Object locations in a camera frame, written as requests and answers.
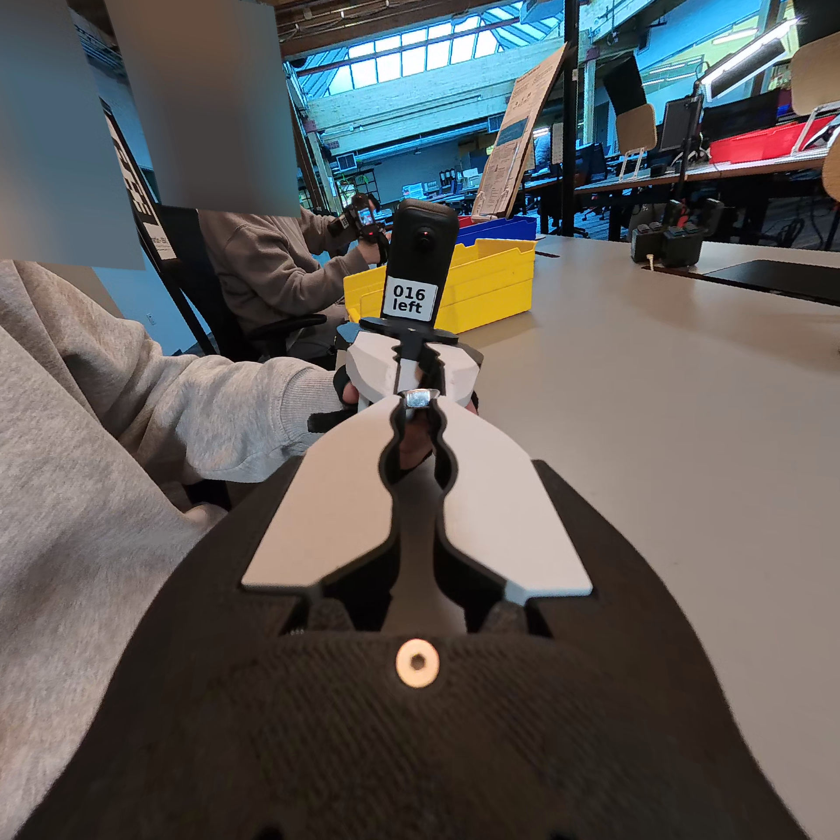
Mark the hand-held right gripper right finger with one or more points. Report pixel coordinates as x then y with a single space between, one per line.
512 512

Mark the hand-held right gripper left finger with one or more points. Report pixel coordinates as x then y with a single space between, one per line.
328 512

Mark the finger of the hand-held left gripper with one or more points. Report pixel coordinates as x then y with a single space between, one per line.
374 367
463 374

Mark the metal hex nut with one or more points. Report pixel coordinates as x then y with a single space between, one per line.
420 397

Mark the person's left forearm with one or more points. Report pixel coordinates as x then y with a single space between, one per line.
249 413

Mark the black monitor on arm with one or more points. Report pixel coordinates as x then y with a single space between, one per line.
679 124

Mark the grey desk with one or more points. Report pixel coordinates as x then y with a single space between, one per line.
656 394

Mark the long wooden desk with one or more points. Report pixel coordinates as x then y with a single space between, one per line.
722 172

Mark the black desk mat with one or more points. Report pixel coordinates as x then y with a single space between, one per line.
774 279

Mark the person's left hand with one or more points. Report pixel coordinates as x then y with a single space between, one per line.
413 439

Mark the yellow plastic bin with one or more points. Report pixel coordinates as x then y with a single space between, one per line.
485 289

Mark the blue plastic bin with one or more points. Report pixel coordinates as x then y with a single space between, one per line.
502 229

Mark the cardboard document stand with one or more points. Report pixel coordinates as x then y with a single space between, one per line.
522 131

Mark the black pole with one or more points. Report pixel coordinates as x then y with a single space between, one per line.
572 118

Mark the black battery charger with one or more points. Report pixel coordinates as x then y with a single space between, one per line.
646 243
682 244

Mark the small plywood stand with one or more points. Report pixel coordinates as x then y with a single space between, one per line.
636 131

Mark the person's grey sweatshirt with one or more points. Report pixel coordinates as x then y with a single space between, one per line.
65 525

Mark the black white marker board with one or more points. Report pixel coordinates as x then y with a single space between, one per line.
141 197

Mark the red plastic bin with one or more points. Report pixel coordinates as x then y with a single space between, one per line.
761 144

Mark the hanging light bar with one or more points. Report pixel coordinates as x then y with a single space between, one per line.
748 59

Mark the large plywood stand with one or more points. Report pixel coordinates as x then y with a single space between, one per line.
817 72

